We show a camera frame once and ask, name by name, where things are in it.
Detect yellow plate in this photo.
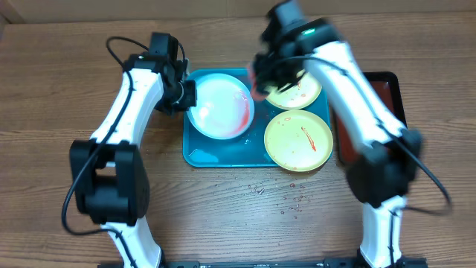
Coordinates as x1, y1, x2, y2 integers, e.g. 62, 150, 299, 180
264, 109, 333, 172
266, 70, 322, 110

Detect red green sponge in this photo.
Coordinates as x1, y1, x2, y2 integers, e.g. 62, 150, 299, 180
247, 63, 267, 101

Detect light blue plate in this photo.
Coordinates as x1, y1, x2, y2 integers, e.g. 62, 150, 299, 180
187, 73, 254, 140

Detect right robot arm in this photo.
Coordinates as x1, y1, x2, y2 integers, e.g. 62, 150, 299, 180
253, 19, 422, 267

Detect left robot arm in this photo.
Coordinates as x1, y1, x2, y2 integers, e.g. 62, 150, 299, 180
61, 53, 196, 267

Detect teal plastic tray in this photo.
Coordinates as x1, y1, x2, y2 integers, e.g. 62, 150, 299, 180
182, 68, 331, 168

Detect black tray with water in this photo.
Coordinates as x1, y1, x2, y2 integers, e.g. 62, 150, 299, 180
332, 71, 407, 166

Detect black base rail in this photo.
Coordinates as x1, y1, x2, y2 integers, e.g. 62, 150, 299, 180
97, 257, 428, 268

